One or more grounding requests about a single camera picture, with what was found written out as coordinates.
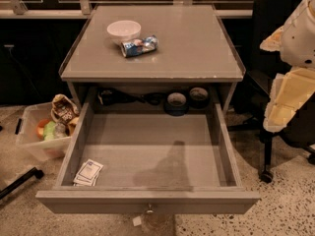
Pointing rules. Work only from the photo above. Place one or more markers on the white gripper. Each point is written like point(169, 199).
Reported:
point(299, 43)

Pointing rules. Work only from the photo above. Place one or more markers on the crushed redbull can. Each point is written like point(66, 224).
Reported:
point(139, 46)

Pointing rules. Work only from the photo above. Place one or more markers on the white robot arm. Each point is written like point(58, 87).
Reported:
point(295, 41)

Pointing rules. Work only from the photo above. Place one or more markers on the grey drawer cabinet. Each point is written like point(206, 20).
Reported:
point(192, 49)

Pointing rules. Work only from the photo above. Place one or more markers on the open grey top drawer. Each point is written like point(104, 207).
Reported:
point(178, 165)

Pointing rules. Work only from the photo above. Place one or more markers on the drawer key with tag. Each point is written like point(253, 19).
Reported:
point(141, 219)

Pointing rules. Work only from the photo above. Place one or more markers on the black office chair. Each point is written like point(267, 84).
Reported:
point(253, 94)

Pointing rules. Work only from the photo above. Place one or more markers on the dark tape roll back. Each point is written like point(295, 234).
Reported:
point(198, 98)

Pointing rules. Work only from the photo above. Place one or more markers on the dark tape roll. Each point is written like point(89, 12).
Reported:
point(198, 98)
point(176, 104)

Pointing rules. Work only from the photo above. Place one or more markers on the dark tape roll front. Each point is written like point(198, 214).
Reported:
point(176, 104)

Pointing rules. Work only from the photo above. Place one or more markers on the white ceramic bowl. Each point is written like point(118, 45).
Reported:
point(125, 30)

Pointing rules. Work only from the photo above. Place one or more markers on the stack of white cards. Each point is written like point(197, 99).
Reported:
point(88, 173)

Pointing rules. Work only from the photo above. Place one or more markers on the patterned snack bag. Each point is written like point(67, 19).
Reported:
point(64, 110)

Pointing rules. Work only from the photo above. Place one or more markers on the green fruit toy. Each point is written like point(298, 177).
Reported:
point(48, 131)

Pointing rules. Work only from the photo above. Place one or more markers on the orange fruit toy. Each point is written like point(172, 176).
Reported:
point(40, 127)

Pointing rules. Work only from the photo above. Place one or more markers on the clear plastic storage bin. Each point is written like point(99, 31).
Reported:
point(29, 140)

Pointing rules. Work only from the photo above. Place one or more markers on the black tripod leg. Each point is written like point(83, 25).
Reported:
point(34, 172)

